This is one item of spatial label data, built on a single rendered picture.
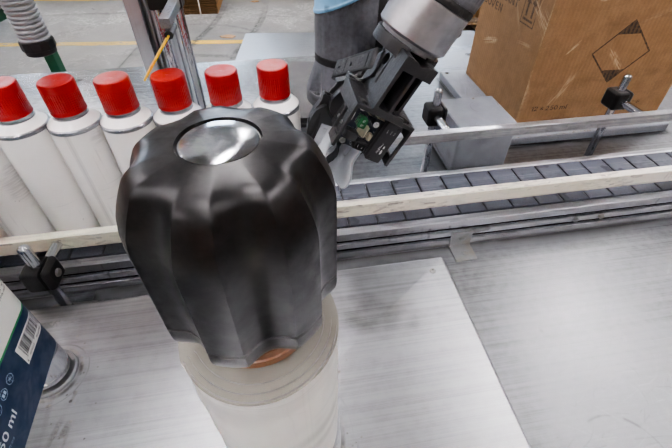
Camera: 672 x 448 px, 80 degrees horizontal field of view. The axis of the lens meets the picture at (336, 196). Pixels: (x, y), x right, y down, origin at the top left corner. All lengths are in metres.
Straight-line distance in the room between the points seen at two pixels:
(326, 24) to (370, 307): 0.51
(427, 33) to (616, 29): 0.51
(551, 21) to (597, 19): 0.08
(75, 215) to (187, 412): 0.27
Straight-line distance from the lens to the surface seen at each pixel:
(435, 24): 0.40
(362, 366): 0.42
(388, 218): 0.54
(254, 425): 0.24
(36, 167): 0.52
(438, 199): 0.54
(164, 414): 0.43
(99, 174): 0.51
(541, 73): 0.81
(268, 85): 0.43
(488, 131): 0.59
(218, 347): 0.17
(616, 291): 0.63
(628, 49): 0.89
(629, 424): 0.53
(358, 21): 0.76
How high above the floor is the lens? 1.25
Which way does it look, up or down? 41 degrees down
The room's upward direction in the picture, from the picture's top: straight up
